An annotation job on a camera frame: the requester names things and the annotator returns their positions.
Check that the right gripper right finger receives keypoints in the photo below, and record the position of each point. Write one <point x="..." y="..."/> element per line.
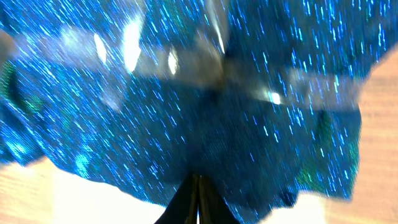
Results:
<point x="212" y="207"/>

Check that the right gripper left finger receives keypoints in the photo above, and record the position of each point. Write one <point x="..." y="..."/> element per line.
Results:
<point x="183" y="208"/>

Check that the blue sparkly garment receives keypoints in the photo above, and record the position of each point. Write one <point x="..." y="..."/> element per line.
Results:
<point x="261" y="97"/>

